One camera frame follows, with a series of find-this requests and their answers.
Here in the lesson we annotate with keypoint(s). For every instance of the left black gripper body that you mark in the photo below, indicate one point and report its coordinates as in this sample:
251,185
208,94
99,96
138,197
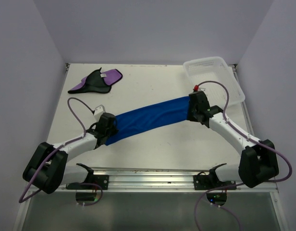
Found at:
112,131

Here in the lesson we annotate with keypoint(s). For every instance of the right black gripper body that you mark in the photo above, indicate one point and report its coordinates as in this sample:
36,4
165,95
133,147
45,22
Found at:
192,111

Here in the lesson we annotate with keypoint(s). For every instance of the blue towel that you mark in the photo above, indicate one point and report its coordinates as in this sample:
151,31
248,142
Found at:
150,117

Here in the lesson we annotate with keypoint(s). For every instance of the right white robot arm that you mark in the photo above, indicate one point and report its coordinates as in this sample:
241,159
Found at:
258,162

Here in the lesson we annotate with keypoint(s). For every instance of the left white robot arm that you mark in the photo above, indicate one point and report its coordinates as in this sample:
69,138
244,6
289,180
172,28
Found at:
47,168

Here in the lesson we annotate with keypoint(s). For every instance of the white plastic basket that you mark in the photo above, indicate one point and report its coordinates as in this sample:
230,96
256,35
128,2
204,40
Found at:
217,77

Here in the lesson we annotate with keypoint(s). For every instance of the purple and grey towel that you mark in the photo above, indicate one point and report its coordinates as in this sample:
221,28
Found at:
97,82

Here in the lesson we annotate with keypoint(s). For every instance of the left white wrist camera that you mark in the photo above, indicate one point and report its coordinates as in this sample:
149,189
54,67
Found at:
98,112

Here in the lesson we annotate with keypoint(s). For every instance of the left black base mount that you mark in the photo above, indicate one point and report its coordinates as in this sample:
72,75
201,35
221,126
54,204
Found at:
101,180

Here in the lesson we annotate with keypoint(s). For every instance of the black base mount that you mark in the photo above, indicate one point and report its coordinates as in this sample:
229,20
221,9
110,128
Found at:
203,181
101,180

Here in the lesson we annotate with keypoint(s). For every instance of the aluminium frame rail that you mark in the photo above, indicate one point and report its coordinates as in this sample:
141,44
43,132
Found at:
143,180

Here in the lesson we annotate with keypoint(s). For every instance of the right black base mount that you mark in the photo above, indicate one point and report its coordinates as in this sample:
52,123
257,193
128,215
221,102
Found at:
203,181

